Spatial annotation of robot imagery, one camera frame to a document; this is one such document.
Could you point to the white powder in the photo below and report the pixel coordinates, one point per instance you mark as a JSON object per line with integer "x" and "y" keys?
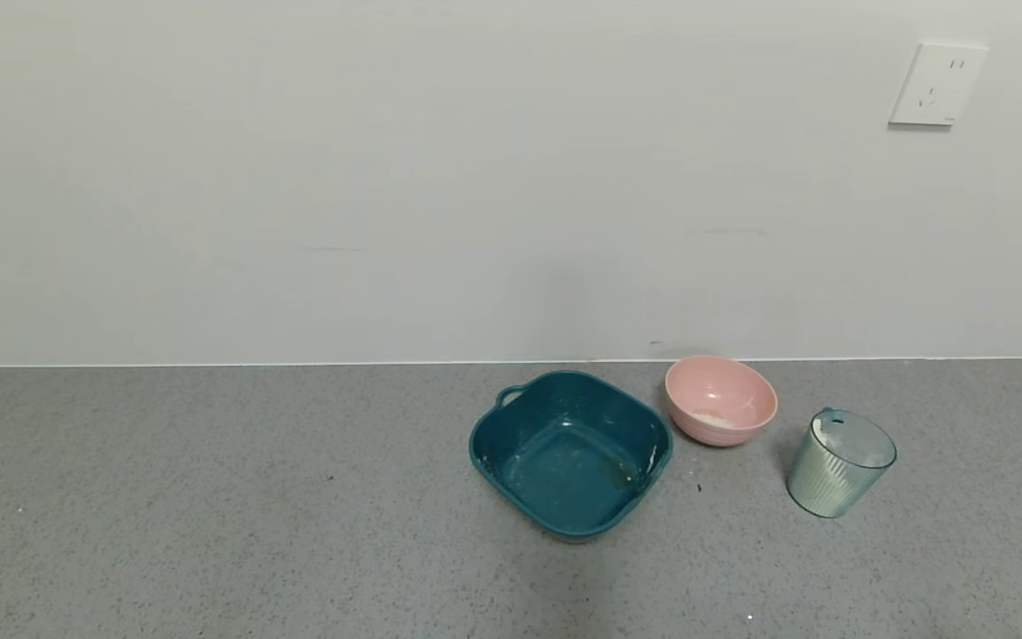
{"x": 711, "y": 418}

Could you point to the translucent ribbed plastic cup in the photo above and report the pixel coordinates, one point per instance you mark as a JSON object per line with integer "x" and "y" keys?
{"x": 835, "y": 479}

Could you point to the pink round bowl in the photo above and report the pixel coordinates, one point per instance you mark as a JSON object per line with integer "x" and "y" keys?
{"x": 724, "y": 399}

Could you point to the teal square plastic basin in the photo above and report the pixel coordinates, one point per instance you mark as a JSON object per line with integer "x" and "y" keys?
{"x": 564, "y": 461}

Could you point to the white wall power socket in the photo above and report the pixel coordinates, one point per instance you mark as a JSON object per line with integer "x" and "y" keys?
{"x": 938, "y": 84}

